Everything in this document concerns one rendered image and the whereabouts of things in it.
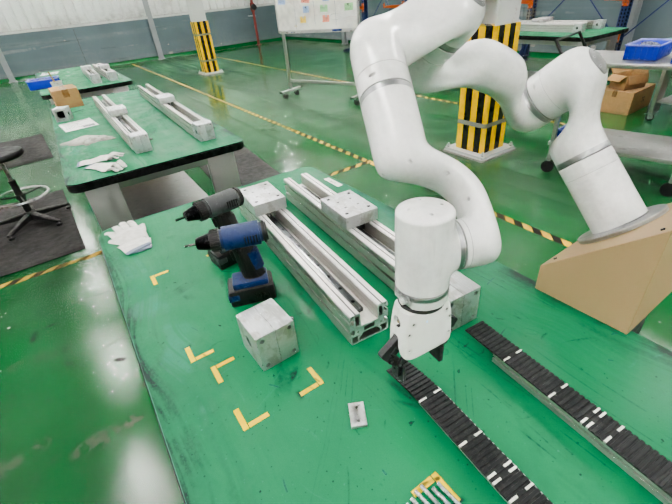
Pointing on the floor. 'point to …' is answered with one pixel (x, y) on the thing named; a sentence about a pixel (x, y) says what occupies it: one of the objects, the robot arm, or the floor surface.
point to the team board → (334, 15)
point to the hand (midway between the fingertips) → (417, 361)
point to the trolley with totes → (651, 147)
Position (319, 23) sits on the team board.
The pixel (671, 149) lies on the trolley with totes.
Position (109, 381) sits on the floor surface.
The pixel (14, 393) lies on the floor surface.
